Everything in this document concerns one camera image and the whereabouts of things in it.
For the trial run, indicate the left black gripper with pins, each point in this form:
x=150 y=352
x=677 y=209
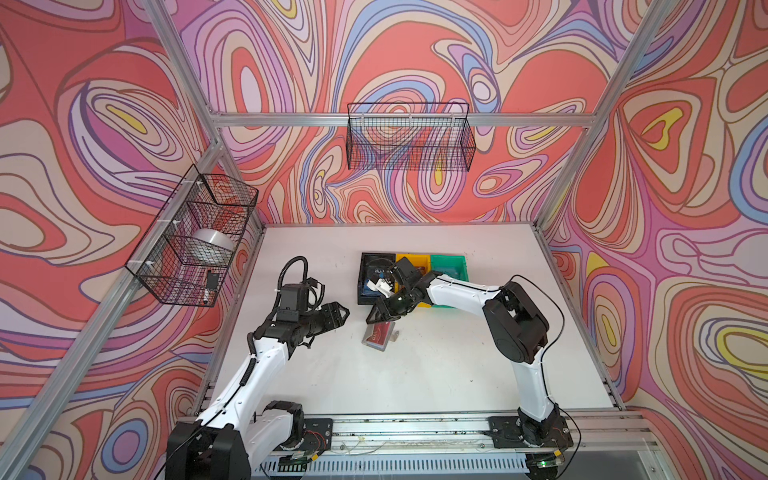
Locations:
x=329 y=310

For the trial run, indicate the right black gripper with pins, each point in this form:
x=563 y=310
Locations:
x=383 y=315

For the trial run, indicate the red card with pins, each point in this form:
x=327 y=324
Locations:
x=379 y=333

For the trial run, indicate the grey card holder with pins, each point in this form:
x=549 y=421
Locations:
x=379 y=336

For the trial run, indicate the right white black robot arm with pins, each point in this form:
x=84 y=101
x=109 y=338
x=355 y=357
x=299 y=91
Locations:
x=518 y=328

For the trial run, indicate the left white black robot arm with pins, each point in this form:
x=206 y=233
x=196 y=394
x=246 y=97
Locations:
x=231 y=439

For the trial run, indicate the black plastic bin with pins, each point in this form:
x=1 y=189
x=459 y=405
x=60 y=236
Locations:
x=374 y=267

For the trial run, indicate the yellow plastic bin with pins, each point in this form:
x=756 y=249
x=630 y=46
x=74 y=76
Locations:
x=420 y=264

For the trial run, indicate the green plastic bin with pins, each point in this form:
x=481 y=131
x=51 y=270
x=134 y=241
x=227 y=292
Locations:
x=454 y=266

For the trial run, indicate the small black device in basket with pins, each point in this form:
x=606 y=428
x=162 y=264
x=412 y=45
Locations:
x=212 y=281

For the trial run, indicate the silver tape roll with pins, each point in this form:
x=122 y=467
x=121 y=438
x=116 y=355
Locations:
x=211 y=247

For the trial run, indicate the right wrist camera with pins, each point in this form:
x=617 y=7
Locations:
x=381 y=286

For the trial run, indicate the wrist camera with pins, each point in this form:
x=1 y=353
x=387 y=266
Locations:
x=381 y=286
x=294 y=297

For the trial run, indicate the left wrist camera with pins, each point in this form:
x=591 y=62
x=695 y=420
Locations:
x=294 y=297

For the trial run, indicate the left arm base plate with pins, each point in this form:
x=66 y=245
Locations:
x=316 y=437

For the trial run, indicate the black wire basket left wall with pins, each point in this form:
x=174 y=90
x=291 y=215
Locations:
x=161 y=262

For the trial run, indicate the black wire basket wall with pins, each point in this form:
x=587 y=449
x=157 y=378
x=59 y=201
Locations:
x=410 y=136
x=161 y=262

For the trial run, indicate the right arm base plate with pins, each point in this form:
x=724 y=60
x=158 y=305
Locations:
x=520 y=431

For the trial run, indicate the black wire basket back wall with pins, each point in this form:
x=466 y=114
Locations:
x=410 y=136

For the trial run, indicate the aluminium front rail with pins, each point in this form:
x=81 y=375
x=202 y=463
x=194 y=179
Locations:
x=462 y=432

